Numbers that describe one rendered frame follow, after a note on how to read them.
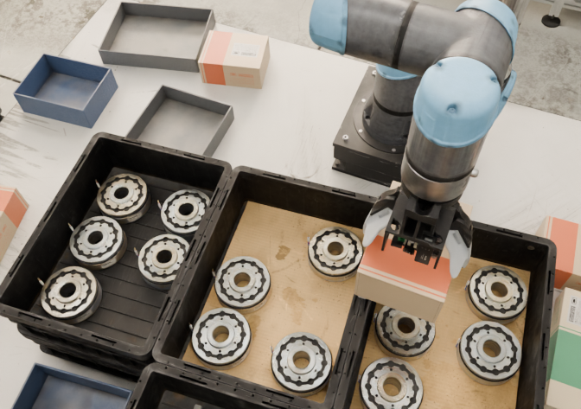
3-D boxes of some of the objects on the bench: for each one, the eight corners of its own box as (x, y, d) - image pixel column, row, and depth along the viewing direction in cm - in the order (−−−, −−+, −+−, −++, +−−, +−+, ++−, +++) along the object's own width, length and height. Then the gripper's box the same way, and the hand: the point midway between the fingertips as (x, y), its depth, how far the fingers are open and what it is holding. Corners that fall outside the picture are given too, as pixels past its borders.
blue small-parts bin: (118, 86, 160) (111, 67, 154) (92, 129, 153) (82, 111, 147) (53, 71, 164) (42, 52, 158) (22, 111, 156) (11, 93, 151)
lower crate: (125, 192, 142) (111, 162, 132) (245, 223, 136) (240, 194, 126) (37, 352, 121) (12, 331, 111) (175, 397, 115) (162, 379, 105)
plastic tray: (165, 97, 158) (162, 83, 154) (234, 118, 153) (233, 105, 149) (110, 176, 144) (104, 163, 140) (184, 202, 140) (180, 190, 135)
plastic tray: (215, 22, 173) (213, 8, 169) (199, 73, 162) (195, 59, 158) (124, 15, 176) (120, 0, 172) (102, 63, 165) (97, 50, 161)
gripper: (338, 185, 68) (333, 264, 85) (510, 241, 64) (469, 313, 80) (363, 130, 72) (354, 215, 89) (526, 178, 68) (484, 258, 85)
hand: (414, 245), depth 86 cm, fingers closed on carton, 14 cm apart
